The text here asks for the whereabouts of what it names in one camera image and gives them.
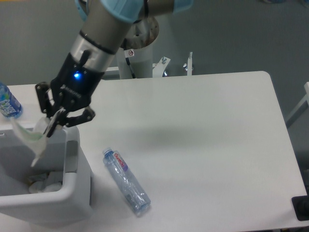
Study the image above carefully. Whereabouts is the white furniture leg right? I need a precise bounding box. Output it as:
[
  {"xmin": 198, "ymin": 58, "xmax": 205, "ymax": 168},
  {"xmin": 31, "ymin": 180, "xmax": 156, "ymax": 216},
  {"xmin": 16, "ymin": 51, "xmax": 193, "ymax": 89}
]
[{"xmin": 285, "ymin": 82, "xmax": 309, "ymax": 128}]

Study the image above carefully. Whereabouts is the black clamp at table edge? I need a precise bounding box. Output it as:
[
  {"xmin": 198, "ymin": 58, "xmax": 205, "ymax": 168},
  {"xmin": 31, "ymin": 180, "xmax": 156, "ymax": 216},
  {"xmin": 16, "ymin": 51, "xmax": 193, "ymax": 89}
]
[{"xmin": 292, "ymin": 195, "xmax": 309, "ymax": 221}]

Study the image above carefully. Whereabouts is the white metal frame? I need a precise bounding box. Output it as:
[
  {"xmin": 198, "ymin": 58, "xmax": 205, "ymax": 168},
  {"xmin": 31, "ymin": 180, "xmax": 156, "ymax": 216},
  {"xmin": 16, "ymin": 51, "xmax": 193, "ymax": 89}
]
[
  {"xmin": 103, "ymin": 66, "xmax": 119, "ymax": 79},
  {"xmin": 152, "ymin": 51, "xmax": 195, "ymax": 78}
]

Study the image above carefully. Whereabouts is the clear plastic bottle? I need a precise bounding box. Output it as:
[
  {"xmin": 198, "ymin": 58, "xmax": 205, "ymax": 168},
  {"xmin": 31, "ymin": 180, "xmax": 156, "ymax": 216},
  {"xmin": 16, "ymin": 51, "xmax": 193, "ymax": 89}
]
[{"xmin": 103, "ymin": 147, "xmax": 151, "ymax": 216}]

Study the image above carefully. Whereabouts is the crumpled paper trash in can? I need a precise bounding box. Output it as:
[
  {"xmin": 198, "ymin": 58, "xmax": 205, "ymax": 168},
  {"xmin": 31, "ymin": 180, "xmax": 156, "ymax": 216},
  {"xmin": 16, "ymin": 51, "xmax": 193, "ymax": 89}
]
[{"xmin": 28, "ymin": 171, "xmax": 63, "ymax": 194}]

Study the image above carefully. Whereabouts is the white metal frame right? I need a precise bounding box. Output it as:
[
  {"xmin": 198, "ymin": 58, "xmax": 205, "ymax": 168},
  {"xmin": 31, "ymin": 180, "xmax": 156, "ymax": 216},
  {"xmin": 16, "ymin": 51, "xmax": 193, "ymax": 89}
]
[{"xmin": 152, "ymin": 51, "xmax": 195, "ymax": 78}]

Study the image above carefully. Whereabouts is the blue labelled water bottle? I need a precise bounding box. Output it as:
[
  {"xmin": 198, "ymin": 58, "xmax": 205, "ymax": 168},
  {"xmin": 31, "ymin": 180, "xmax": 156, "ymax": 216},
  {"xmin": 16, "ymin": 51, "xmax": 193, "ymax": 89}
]
[{"xmin": 0, "ymin": 82, "xmax": 23, "ymax": 118}]

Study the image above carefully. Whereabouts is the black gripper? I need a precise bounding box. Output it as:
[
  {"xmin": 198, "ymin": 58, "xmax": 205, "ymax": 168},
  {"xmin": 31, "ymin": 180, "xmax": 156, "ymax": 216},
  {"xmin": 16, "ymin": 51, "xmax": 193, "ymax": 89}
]
[{"xmin": 35, "ymin": 52, "xmax": 104, "ymax": 138}]

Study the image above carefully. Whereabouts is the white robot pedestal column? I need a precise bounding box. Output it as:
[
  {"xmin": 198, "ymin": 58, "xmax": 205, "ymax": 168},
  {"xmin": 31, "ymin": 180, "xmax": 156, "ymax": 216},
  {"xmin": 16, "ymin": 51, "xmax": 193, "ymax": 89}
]
[{"xmin": 116, "ymin": 16, "xmax": 159, "ymax": 79}]

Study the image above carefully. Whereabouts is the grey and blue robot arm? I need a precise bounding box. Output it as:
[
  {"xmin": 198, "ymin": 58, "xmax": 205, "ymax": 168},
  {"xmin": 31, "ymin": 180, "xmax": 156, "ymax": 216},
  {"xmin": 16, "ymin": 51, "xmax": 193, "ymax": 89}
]
[{"xmin": 35, "ymin": 0, "xmax": 193, "ymax": 138}]

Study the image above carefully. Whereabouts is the white metal frame left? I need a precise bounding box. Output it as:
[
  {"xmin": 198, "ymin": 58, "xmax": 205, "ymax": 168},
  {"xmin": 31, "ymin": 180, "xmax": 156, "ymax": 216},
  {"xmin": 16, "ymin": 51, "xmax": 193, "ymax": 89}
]
[{"xmin": 103, "ymin": 66, "xmax": 119, "ymax": 79}]

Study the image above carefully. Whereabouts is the white trash can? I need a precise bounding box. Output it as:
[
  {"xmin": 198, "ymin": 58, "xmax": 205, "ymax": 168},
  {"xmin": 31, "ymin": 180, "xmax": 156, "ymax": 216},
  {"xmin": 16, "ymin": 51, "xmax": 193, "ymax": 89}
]
[{"xmin": 0, "ymin": 126, "xmax": 93, "ymax": 224}]

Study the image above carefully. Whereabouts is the white plastic wrapper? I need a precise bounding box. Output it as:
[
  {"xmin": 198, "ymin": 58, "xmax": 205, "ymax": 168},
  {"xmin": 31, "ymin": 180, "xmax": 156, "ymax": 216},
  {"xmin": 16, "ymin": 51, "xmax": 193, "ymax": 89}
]
[{"xmin": 10, "ymin": 109, "xmax": 64, "ymax": 167}]

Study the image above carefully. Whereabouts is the black cable on pedestal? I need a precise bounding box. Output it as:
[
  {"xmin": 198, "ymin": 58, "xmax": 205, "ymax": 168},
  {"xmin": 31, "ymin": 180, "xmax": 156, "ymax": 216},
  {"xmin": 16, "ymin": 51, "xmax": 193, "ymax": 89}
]
[{"xmin": 125, "ymin": 52, "xmax": 136, "ymax": 79}]

